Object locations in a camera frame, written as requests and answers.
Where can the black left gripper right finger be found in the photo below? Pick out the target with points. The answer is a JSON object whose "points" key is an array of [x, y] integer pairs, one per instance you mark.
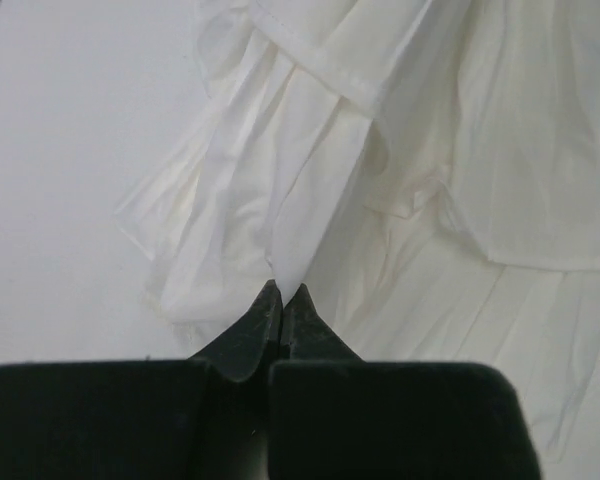
{"points": [[334, 416]]}

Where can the white ruffled skirt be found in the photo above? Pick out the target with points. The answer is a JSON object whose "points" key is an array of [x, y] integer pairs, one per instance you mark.
{"points": [[429, 169]]}

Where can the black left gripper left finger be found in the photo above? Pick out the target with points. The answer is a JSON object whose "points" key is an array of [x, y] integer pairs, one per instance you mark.
{"points": [[203, 417]]}

